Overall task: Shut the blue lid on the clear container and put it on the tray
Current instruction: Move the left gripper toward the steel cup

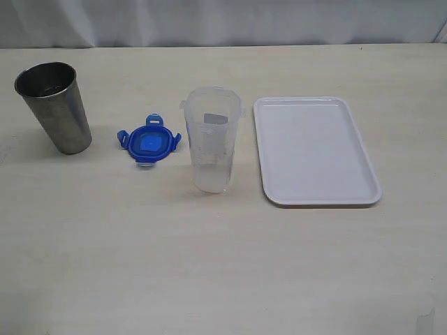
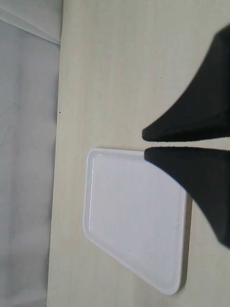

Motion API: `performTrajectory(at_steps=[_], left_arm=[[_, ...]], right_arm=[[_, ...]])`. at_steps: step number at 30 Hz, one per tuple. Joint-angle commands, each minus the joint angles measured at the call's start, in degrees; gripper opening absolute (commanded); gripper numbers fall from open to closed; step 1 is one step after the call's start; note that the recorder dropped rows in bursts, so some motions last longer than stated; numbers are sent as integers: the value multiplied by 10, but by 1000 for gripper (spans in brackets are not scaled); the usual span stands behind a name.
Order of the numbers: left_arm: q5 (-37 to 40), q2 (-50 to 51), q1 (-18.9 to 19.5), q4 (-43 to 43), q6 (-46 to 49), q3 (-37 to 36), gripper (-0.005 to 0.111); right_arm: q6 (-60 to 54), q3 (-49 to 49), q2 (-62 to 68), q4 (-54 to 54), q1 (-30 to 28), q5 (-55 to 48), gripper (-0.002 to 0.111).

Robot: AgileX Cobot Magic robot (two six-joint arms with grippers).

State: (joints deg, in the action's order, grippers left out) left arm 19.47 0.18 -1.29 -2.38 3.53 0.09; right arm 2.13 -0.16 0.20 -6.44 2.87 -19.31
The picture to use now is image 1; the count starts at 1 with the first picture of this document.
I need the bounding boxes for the blue plastic lid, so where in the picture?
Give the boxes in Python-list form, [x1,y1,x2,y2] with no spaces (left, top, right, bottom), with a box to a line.
[117,114,182,166]

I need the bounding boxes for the white rectangular tray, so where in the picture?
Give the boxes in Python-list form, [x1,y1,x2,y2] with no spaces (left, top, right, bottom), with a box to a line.
[253,96,383,207]

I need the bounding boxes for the stainless steel cup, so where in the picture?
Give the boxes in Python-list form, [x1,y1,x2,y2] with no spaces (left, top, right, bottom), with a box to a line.
[14,61,92,155]

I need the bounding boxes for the clear plastic container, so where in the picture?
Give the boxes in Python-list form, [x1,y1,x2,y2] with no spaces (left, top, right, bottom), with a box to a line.
[180,87,243,193]

